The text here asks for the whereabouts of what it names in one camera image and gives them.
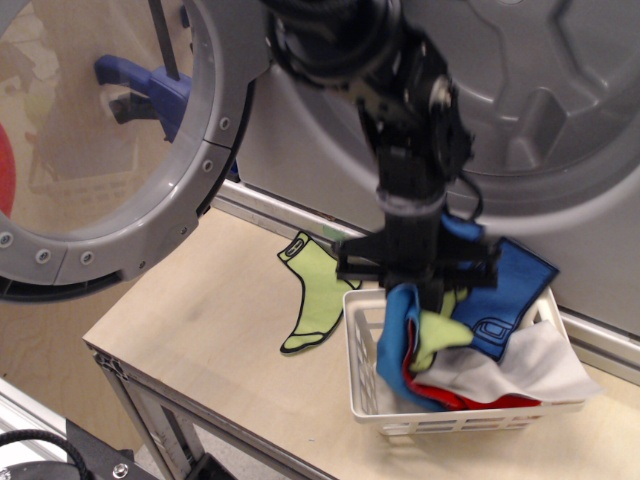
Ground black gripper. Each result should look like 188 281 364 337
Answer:
333 197 500 313

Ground blue felt cloth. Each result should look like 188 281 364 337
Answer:
376 284 446 413

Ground green felt sock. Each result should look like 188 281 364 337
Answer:
409 288 474 373
277 231 362 355

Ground blue felt pants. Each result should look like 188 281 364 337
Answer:
442 214 558 362

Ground red felt garment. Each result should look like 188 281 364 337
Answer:
403 319 541 411

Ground white plastic laundry basket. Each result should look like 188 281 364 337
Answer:
343 289 586 436

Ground white felt cloth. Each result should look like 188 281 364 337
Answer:
379 320 606 414

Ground black robot base bottom left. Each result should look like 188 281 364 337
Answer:
1 422 156 480

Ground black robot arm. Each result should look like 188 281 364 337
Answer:
266 1 500 311

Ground grey round machine door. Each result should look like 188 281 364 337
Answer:
1 1 269 303

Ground green felt sock on table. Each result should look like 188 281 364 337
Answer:
277 231 362 355

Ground blue clamp behind door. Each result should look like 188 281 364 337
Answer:
94 55 192 143

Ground red round object behind door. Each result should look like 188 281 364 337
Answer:
0 125 17 217

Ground aluminium table frame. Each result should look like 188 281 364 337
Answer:
85 340 332 479

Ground black cable bottom left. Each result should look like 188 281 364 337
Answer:
0 427 94 480

